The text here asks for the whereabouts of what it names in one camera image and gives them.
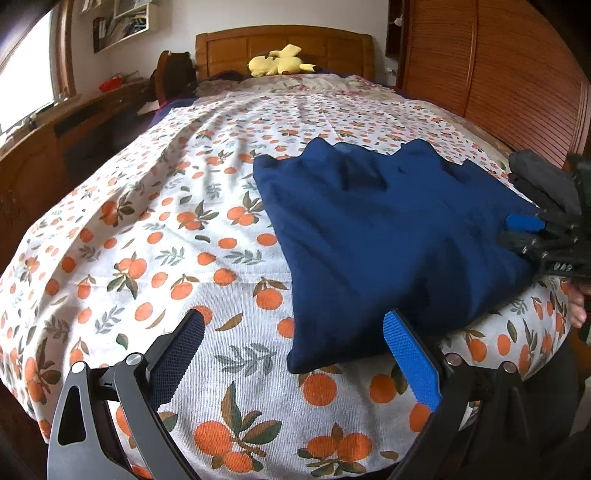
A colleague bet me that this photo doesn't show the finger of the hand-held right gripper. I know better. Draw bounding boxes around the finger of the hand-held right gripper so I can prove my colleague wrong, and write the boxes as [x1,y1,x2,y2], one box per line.
[499,232,583,278]
[505,209,581,234]

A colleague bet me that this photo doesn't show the yellow plush toy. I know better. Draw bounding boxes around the yellow plush toy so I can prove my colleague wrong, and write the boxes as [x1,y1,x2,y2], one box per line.
[248,44,318,77]

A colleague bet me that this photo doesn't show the pale floral quilt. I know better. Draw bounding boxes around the pale floral quilt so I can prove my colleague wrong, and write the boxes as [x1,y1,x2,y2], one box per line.
[196,74,399,100]

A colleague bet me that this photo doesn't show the wooden slatted wardrobe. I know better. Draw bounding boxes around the wooden slatted wardrobe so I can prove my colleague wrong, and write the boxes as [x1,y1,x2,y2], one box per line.
[399,0,591,171]

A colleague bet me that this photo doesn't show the wooden headboard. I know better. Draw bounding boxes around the wooden headboard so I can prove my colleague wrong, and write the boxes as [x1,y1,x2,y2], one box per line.
[195,26,376,85]

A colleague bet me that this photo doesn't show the dark backpack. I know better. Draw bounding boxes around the dark backpack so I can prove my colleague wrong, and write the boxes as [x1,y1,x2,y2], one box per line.
[150,50,199,105]

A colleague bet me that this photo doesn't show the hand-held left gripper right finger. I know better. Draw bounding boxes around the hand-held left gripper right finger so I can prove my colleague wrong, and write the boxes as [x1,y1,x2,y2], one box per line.
[382,311,533,480]

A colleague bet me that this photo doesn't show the navy blue jacket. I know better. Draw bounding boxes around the navy blue jacket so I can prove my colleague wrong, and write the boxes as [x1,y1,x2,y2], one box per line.
[253,137,552,374]

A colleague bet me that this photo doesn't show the orange print bed sheet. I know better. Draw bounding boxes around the orange print bed sheet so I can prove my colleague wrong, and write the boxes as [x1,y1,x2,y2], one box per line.
[0,85,573,480]

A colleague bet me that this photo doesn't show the person's grey clothing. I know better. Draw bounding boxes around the person's grey clothing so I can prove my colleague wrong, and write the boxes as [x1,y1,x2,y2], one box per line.
[522,323,591,480]

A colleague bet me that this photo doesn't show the window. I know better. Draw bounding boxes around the window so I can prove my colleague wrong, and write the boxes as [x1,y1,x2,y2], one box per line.
[0,9,60,136]

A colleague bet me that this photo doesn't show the dark wooden niche shelf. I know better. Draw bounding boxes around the dark wooden niche shelf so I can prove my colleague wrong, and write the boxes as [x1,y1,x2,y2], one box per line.
[385,0,405,59]

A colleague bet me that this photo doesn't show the white wall shelf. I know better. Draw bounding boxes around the white wall shelf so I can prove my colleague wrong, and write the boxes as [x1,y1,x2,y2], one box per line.
[81,0,151,53]

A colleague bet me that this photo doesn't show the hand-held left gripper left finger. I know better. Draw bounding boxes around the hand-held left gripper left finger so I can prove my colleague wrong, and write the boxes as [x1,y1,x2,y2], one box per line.
[46,310,206,480]

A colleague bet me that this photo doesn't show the wooden desk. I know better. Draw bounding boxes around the wooden desk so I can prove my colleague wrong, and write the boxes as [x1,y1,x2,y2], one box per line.
[0,78,154,274]

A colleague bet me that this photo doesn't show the person's right hand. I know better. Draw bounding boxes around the person's right hand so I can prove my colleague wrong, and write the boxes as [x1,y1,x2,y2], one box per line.
[567,281,591,329]

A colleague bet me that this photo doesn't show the books on wall shelf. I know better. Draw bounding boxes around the books on wall shelf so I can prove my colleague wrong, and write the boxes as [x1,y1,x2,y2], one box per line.
[92,15,140,51]

